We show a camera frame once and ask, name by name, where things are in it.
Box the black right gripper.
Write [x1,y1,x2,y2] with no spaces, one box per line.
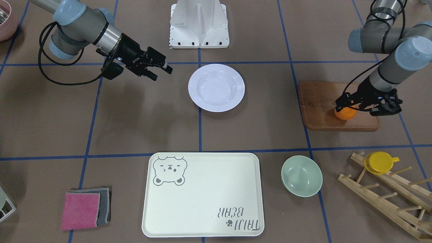
[114,33,173,81]

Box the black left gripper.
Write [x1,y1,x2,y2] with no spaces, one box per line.
[335,80,382,112]

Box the orange fruit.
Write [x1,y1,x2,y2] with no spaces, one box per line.
[334,105,357,120]

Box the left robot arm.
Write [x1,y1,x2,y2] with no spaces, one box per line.
[335,0,432,116]

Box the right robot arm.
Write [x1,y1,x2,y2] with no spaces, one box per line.
[31,0,173,85]

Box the cream bear tray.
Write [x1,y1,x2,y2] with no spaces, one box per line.
[142,152,265,238]

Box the wooden cutting board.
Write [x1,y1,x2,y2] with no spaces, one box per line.
[298,81,381,131]

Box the yellow mug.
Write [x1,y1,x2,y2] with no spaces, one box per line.
[364,151,400,175]

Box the white plate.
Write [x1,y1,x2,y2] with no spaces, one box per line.
[188,64,245,112]

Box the green bowl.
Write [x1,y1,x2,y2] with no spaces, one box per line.
[281,155,323,197]

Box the wooden mug rack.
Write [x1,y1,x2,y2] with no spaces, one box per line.
[338,153,432,243]

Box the pink bowl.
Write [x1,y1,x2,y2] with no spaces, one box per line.
[0,0,18,42]

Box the pink sponge cloth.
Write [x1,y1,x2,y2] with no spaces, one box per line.
[61,192,101,231]

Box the white cup rack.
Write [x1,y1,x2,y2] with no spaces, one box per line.
[0,187,17,222]

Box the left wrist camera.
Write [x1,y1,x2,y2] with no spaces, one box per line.
[369,89,403,116]

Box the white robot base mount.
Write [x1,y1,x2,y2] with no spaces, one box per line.
[169,0,230,49]

